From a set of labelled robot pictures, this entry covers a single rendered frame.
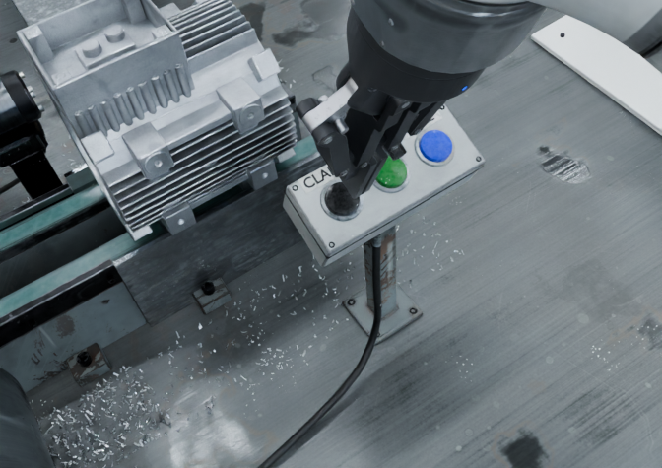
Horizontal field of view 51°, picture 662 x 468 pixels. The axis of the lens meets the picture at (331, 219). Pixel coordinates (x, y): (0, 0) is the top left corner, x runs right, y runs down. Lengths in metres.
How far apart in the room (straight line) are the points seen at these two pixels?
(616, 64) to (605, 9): 0.91
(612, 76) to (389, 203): 0.59
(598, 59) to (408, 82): 0.82
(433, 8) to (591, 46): 0.89
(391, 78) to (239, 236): 0.51
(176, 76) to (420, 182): 0.25
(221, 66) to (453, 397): 0.43
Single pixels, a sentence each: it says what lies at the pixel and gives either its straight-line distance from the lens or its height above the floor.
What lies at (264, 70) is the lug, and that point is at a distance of 0.70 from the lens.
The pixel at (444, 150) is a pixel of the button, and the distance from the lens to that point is 0.62.
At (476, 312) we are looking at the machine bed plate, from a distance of 0.84.
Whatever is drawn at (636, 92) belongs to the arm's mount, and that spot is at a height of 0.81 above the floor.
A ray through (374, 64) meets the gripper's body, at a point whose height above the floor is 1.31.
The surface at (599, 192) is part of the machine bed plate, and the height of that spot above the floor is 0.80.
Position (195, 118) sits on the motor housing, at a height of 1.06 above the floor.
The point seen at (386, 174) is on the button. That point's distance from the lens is 0.60.
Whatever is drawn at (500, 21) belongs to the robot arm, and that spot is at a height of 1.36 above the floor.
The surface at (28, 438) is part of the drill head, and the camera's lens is 0.56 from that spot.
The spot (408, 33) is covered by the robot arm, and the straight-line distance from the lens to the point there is 0.30.
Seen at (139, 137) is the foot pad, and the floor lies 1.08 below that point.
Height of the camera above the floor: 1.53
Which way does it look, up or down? 53 degrees down
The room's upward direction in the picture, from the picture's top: 7 degrees counter-clockwise
